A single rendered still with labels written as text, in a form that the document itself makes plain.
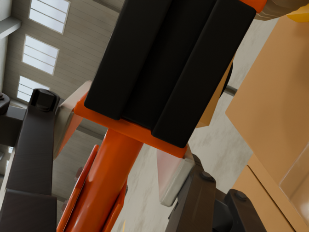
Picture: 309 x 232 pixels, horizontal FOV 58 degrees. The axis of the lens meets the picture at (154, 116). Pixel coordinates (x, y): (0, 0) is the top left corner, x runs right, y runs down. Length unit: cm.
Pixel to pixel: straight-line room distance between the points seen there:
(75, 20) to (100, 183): 933
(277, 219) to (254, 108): 61
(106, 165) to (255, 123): 19
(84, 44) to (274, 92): 940
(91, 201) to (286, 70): 23
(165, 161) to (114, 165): 4
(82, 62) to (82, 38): 85
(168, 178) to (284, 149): 13
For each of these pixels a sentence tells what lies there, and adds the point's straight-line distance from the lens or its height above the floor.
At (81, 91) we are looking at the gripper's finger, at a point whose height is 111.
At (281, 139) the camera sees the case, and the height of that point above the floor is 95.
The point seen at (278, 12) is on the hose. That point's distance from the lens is 22.
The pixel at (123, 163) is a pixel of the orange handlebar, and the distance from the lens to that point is 16.
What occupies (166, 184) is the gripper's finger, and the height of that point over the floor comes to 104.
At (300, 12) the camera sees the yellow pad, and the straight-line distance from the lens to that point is 31.
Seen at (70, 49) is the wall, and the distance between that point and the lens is 990.
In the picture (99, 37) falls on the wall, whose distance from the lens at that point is 937.
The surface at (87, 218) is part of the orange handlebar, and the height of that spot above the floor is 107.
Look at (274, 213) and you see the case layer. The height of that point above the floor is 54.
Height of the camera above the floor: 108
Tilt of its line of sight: 8 degrees down
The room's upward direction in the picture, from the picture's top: 66 degrees counter-clockwise
